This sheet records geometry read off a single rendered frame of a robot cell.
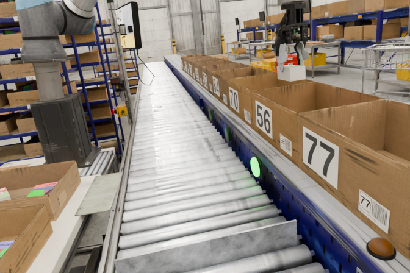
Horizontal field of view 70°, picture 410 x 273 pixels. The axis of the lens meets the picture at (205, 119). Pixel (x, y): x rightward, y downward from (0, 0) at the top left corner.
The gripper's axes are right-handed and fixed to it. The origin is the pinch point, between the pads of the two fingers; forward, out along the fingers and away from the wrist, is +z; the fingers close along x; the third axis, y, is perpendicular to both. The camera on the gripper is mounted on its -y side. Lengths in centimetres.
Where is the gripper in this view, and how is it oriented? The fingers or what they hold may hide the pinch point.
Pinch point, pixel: (290, 67)
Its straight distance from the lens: 105.7
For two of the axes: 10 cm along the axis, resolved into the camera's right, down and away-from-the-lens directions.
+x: 9.8, -1.5, 1.5
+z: 1.1, 9.5, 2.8
